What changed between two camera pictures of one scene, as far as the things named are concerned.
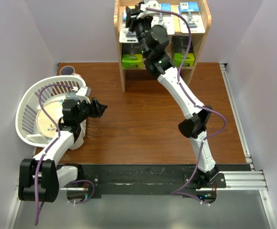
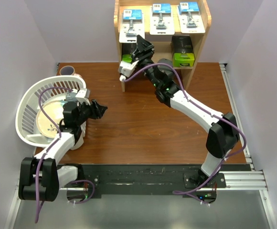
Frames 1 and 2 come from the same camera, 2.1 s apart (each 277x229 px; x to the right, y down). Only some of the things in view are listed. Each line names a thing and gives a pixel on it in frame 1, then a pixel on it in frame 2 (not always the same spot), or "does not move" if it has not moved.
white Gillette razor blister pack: (125, 36) does not move
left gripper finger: (100, 109) does not move
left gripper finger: (95, 103) does not move
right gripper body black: (142, 26) → (145, 60)
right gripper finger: (127, 16) → (140, 42)
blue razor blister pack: (167, 20) does not move
